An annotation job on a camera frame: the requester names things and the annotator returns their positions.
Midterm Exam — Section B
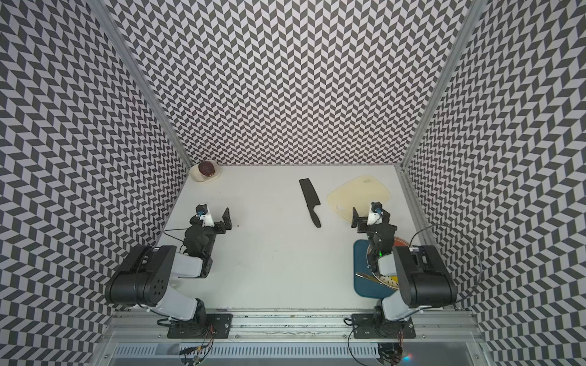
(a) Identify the cream plastic cutting board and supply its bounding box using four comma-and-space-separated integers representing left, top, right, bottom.
327, 175, 391, 223

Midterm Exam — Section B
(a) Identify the black kitchen knife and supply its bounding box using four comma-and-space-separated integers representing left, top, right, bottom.
299, 178, 321, 228

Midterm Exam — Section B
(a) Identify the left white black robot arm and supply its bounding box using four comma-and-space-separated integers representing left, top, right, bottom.
105, 204, 233, 340

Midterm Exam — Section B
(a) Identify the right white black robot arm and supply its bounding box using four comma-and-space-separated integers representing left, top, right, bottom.
350, 202, 457, 339

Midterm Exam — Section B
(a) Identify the cream small bowl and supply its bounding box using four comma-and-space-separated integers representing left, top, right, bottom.
189, 160, 221, 183

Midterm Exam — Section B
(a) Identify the dark red round fruit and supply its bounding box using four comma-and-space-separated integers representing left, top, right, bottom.
198, 160, 217, 178

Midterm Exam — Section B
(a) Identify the patterned round plate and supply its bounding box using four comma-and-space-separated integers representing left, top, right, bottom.
366, 234, 399, 290

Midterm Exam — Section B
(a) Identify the teal placemat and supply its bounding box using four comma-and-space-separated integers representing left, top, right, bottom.
353, 239, 396, 300

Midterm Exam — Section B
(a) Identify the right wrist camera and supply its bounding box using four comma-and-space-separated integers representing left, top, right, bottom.
366, 201, 383, 226

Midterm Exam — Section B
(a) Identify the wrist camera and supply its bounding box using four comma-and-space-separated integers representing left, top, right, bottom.
366, 201, 383, 226
196, 204, 215, 227

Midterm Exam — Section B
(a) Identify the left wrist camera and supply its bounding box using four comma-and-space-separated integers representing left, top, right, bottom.
196, 204, 215, 227

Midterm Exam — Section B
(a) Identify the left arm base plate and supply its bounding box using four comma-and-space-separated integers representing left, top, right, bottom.
167, 313, 233, 339

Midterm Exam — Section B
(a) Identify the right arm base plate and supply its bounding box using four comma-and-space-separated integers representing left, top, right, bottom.
349, 314, 416, 339

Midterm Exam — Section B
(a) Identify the aluminium rail frame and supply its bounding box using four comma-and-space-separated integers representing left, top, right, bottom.
90, 310, 493, 365

